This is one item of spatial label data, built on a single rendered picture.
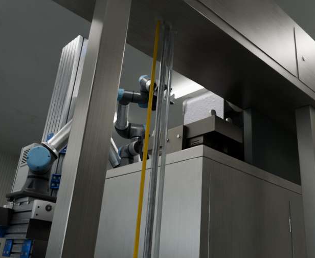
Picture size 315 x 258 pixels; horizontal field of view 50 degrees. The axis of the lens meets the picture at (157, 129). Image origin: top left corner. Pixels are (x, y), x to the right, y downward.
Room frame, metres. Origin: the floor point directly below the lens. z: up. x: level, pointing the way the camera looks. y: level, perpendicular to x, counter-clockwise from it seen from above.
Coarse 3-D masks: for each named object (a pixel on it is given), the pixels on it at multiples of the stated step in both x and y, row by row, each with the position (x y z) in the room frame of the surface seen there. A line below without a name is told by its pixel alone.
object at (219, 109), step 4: (220, 104) 1.29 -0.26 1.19; (212, 108) 1.32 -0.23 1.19; (216, 108) 1.30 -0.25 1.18; (220, 108) 1.29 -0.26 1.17; (200, 112) 1.37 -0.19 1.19; (204, 112) 1.36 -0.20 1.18; (208, 112) 1.34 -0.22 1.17; (216, 112) 1.30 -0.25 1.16; (220, 112) 1.29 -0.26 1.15; (188, 116) 1.43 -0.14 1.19; (192, 116) 1.41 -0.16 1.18; (196, 116) 1.39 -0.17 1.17; (200, 116) 1.37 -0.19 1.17; (204, 116) 1.36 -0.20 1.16; (220, 116) 1.28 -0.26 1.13; (184, 120) 1.45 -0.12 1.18; (188, 120) 1.43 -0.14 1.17; (192, 120) 1.41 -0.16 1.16; (196, 120) 1.39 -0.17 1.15; (184, 124) 1.45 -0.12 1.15
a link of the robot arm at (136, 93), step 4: (136, 92) 1.81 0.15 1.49; (140, 92) 1.81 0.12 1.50; (144, 92) 1.79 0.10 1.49; (148, 92) 1.79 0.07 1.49; (136, 96) 1.81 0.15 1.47; (140, 96) 1.81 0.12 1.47; (144, 96) 1.81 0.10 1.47; (148, 96) 1.81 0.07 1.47; (136, 100) 1.83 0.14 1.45; (140, 100) 1.83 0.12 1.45; (144, 100) 1.83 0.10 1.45; (148, 100) 1.83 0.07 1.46; (140, 104) 1.85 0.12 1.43; (144, 104) 1.85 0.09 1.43; (144, 108) 1.87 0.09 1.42
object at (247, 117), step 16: (256, 112) 1.21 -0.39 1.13; (256, 128) 1.21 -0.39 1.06; (272, 128) 1.28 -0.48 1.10; (256, 144) 1.21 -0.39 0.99; (272, 144) 1.28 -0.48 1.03; (288, 144) 1.37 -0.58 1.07; (256, 160) 1.21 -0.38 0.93; (272, 160) 1.28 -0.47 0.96; (288, 160) 1.36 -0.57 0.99; (288, 176) 1.35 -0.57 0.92
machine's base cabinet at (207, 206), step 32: (192, 160) 1.05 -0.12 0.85; (128, 192) 1.31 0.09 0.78; (192, 192) 1.04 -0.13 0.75; (224, 192) 1.08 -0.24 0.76; (256, 192) 1.20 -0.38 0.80; (288, 192) 1.35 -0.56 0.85; (128, 224) 1.29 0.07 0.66; (192, 224) 1.04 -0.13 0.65; (224, 224) 1.08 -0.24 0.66; (256, 224) 1.19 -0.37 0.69; (288, 224) 1.33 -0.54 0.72; (96, 256) 1.44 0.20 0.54; (128, 256) 1.27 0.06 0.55; (160, 256) 1.14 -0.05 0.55; (192, 256) 1.03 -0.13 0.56; (224, 256) 1.08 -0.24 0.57; (256, 256) 1.19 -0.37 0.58; (288, 256) 1.32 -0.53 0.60
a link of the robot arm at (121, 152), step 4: (128, 144) 1.74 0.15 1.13; (120, 148) 1.80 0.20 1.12; (124, 148) 1.76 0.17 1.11; (128, 148) 1.73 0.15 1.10; (120, 152) 1.79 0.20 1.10; (124, 152) 1.76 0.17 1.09; (128, 152) 1.74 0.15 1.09; (120, 156) 1.81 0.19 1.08; (124, 156) 1.76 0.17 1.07; (128, 156) 1.76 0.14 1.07; (132, 156) 1.77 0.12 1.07
